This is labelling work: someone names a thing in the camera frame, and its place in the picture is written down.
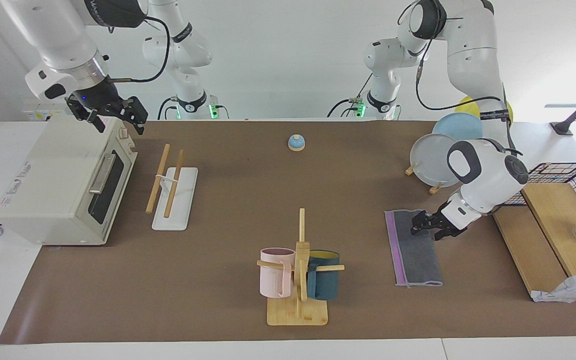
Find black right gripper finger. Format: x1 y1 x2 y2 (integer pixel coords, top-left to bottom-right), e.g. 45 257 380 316
120 96 149 136
66 97 106 133

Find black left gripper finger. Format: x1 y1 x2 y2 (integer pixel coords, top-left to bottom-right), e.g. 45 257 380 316
412 210 436 230
410 226 444 242

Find purple and grey towel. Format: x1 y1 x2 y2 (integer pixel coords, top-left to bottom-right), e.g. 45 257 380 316
384 209 444 288

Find wooden plate rack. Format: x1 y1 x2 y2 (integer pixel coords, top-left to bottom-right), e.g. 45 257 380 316
405 164 443 195

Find white towel rack wooden rails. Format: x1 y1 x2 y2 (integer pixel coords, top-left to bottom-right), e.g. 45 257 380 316
145 143 199 232

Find white power strip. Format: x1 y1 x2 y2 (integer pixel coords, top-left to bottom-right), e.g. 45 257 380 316
20 97 69 122

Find pale grey plate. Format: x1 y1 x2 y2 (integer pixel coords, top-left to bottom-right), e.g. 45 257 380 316
410 133 463 188

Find darker wooden board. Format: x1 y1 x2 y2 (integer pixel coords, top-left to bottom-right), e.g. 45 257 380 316
489 205 569 296

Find cream toaster oven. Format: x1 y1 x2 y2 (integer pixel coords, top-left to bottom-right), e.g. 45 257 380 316
0 116 139 246

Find light blue plate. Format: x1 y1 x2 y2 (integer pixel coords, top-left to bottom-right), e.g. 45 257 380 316
432 112 484 144

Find light wooden board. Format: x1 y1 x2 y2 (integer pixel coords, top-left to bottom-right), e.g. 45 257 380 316
518 182 576 278

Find dark teal mug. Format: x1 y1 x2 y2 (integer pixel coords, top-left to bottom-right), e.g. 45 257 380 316
307 250 341 301

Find yellow plate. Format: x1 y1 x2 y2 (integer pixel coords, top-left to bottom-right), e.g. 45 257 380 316
455 95 514 124

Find wooden mug tree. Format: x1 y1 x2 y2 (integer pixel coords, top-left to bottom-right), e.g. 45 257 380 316
256 208 345 327

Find pink mug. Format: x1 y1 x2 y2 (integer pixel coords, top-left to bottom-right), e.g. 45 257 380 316
260 247 296 299

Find brown table mat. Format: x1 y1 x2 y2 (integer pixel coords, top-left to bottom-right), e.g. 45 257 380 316
0 120 576 345

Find black arm base cable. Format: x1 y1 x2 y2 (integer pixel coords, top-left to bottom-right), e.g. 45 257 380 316
327 75 375 119
157 96 179 121

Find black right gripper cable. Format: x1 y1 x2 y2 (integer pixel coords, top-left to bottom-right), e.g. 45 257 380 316
105 15 171 83

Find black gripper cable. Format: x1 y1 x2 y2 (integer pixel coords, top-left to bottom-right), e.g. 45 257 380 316
105 15 171 83
414 37 511 112

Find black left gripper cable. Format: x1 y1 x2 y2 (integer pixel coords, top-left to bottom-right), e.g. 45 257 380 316
414 37 511 112

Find black wire basket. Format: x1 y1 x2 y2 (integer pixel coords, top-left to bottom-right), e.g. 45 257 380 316
503 162 576 216

